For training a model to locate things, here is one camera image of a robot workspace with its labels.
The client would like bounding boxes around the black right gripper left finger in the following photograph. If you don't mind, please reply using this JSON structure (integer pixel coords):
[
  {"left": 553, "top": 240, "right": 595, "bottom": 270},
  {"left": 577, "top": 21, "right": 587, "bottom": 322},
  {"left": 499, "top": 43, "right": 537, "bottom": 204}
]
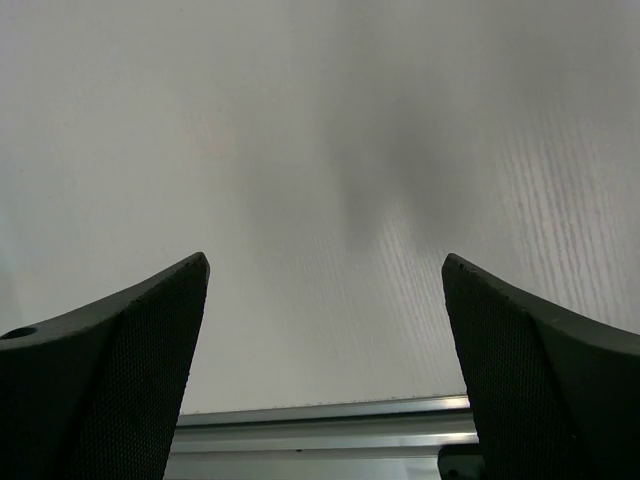
[{"left": 1, "top": 252, "right": 209, "bottom": 479}]

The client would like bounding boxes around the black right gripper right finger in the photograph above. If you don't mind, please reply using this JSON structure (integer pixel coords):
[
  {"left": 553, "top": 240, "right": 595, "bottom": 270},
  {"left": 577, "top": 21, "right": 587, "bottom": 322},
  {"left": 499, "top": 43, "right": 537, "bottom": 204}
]
[{"left": 441, "top": 254, "right": 639, "bottom": 479}]

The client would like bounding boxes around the aluminium table edge rail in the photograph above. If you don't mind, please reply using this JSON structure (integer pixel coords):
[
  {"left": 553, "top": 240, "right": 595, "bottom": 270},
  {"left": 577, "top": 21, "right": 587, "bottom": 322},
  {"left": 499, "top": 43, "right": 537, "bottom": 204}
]
[{"left": 164, "top": 396, "right": 487, "bottom": 479}]

